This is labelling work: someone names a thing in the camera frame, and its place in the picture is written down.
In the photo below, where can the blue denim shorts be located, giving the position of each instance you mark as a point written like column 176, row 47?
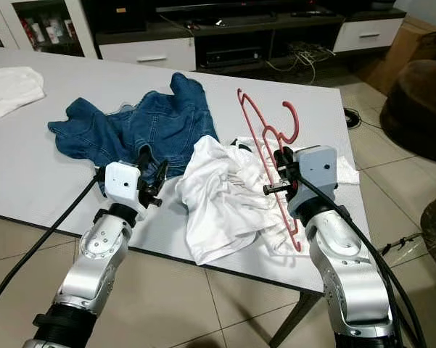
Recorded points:
column 152, row 123

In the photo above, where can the red plastic clothes hanger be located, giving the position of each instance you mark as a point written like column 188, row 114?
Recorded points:
column 296, row 119

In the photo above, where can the white printed t-shirt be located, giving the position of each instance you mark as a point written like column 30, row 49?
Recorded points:
column 218, row 196

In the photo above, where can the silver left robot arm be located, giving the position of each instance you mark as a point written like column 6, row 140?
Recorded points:
column 101, row 254

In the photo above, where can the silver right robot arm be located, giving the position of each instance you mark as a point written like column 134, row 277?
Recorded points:
column 348, row 275

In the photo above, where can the wide white drawer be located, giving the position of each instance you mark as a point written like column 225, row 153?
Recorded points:
column 149, row 54

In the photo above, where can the black set-top box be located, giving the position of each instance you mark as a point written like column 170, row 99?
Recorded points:
column 233, row 58

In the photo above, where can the small metal floor tool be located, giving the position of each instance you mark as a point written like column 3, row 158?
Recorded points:
column 399, row 243

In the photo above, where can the dark table leg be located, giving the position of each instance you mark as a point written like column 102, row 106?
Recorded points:
column 294, row 319

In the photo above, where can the dark tv stand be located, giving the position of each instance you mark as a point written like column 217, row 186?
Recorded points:
column 261, row 29

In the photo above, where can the white display cabinet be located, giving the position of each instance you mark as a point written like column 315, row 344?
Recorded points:
column 88, row 25

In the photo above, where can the small white drawer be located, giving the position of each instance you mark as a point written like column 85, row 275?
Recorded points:
column 370, row 35

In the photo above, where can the white folded garment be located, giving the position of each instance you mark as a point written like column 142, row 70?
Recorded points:
column 14, row 90

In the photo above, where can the brown cardboard box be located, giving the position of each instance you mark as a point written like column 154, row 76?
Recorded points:
column 402, row 51

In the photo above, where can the black television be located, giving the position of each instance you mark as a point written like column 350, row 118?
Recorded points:
column 221, row 7

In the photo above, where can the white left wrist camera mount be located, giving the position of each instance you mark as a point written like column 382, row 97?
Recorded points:
column 123, row 181

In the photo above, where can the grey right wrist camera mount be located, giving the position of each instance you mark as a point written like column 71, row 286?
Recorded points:
column 315, row 174

